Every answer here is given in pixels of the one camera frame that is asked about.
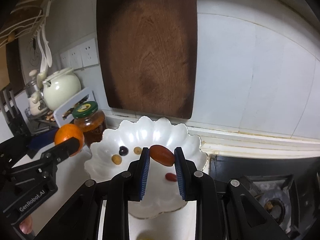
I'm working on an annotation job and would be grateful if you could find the small yellow longan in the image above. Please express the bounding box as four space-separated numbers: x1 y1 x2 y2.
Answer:
111 154 122 165
133 146 142 155

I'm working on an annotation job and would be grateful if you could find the dark purple grape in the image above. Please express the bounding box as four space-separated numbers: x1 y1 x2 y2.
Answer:
119 146 129 156

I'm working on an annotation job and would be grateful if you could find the orange mandarin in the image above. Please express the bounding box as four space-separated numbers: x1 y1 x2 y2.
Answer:
54 124 85 157

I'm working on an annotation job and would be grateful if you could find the green round fruit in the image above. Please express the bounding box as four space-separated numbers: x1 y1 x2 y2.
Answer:
136 232 154 240

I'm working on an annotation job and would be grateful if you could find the person's left hand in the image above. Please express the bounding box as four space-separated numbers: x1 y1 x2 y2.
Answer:
19 215 33 235

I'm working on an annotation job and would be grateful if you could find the red cherry tomato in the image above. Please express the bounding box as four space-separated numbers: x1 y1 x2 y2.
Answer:
165 172 177 182

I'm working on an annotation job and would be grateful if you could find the white scalloped fruit bowl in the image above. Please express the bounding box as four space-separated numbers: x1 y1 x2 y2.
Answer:
83 115 208 220

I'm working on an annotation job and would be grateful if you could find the white tray stand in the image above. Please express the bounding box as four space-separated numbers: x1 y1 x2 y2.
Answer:
53 88 95 128

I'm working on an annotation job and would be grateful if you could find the small steel cream pot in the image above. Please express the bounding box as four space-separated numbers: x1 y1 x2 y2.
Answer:
25 69 48 116

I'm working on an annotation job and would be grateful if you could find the amber jar green lid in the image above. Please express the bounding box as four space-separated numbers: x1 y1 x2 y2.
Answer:
72 101 106 148

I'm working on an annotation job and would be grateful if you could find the black knife block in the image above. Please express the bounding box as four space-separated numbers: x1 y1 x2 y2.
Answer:
1 85 31 137

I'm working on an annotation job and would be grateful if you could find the cream ceramic pot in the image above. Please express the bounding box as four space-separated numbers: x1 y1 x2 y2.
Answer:
42 67 81 111

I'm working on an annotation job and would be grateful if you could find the black gas stove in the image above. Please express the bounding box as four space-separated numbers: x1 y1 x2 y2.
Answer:
209 155 319 239

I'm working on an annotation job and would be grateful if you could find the white rice spoon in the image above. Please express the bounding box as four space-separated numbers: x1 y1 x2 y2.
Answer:
41 25 53 68

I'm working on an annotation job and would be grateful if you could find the dark wooden cutting board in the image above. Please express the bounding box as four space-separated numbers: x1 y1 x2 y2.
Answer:
96 0 197 119

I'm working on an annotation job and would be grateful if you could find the white wall socket strip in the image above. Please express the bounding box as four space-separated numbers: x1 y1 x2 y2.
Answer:
60 38 99 69

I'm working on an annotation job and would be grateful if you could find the white wall rack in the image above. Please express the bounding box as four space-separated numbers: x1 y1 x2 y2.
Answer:
1 0 52 47

